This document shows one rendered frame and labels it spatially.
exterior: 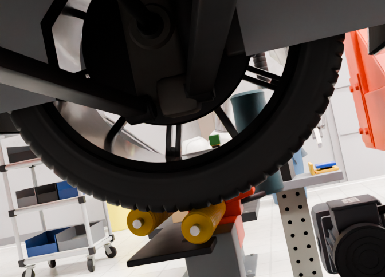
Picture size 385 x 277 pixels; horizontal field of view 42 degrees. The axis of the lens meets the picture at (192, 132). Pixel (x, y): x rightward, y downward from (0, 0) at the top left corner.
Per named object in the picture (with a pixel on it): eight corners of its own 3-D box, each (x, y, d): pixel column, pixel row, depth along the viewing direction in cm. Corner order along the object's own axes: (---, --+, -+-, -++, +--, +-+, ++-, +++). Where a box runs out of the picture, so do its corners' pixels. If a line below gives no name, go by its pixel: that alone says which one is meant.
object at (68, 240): (19, 285, 313) (-12, 129, 316) (48, 267, 355) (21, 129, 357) (99, 272, 305) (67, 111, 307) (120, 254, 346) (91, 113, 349)
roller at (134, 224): (125, 242, 95) (119, 212, 95) (160, 215, 124) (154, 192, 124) (154, 236, 94) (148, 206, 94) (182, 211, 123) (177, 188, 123)
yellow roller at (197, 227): (181, 250, 86) (175, 217, 86) (204, 220, 115) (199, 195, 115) (214, 244, 85) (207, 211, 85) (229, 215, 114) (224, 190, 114)
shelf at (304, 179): (220, 202, 175) (218, 194, 175) (224, 196, 192) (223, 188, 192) (344, 179, 169) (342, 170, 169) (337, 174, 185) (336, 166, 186)
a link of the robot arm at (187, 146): (178, 186, 248) (168, 143, 250) (204, 179, 261) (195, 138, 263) (200, 181, 237) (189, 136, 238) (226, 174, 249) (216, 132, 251)
